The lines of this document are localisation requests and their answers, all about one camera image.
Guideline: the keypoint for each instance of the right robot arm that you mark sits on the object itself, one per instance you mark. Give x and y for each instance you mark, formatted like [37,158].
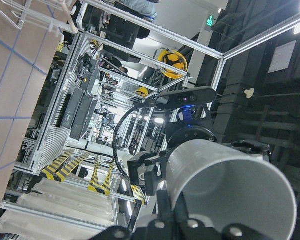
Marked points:
[195,130]

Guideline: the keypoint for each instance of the yellow hard hat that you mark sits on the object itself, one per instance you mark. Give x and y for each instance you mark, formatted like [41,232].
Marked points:
[174,59]

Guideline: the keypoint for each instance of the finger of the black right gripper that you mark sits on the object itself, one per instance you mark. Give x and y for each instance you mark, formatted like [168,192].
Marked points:
[148,169]

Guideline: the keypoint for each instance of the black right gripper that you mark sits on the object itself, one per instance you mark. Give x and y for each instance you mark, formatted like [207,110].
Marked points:
[204,152]

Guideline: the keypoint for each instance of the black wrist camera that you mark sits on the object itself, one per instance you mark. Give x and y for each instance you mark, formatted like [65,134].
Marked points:
[185,98]

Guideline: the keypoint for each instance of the grey plastic cup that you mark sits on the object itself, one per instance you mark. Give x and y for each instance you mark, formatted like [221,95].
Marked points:
[273,214]

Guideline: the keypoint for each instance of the white wire cup rack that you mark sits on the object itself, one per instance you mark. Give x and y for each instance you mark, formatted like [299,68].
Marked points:
[22,14]

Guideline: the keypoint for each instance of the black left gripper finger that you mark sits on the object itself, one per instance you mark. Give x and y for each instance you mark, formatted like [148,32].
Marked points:
[168,214]

